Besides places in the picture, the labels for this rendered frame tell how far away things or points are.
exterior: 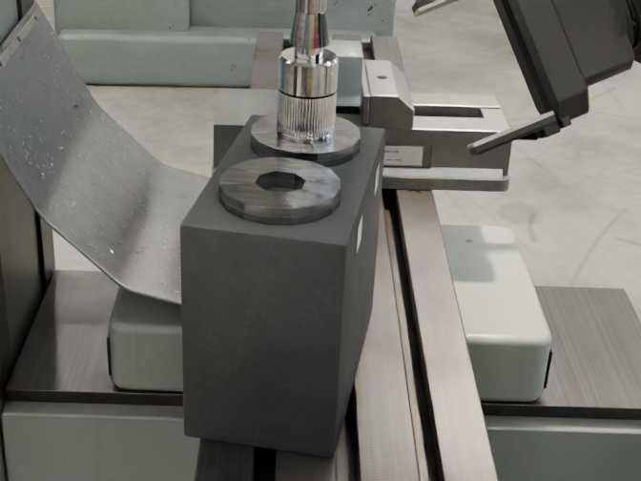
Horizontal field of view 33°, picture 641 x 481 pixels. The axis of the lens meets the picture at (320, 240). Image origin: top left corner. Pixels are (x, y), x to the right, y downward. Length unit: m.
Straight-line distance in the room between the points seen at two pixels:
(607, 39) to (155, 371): 0.66
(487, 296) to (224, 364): 0.54
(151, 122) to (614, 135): 1.65
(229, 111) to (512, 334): 0.42
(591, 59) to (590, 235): 2.53
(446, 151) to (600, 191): 2.34
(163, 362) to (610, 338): 0.57
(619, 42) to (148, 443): 0.74
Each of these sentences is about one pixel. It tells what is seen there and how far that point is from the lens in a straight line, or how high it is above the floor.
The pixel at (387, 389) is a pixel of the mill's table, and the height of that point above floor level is 0.92.
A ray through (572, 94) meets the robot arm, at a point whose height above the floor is 1.20.
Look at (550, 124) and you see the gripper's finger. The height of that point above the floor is 1.18.
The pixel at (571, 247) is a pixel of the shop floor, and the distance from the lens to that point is 3.21.
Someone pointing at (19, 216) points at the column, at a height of 0.86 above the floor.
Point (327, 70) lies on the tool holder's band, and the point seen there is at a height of 1.18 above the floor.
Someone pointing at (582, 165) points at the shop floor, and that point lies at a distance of 3.76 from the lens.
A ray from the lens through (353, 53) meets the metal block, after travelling 1.26.
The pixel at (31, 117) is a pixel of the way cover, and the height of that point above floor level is 1.01.
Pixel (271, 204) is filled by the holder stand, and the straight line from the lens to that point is 0.76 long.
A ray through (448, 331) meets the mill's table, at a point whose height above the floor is 0.92.
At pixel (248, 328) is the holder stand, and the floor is 1.03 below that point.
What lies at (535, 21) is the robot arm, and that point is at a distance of 0.77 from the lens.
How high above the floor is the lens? 1.45
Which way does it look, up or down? 28 degrees down
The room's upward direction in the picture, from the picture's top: 3 degrees clockwise
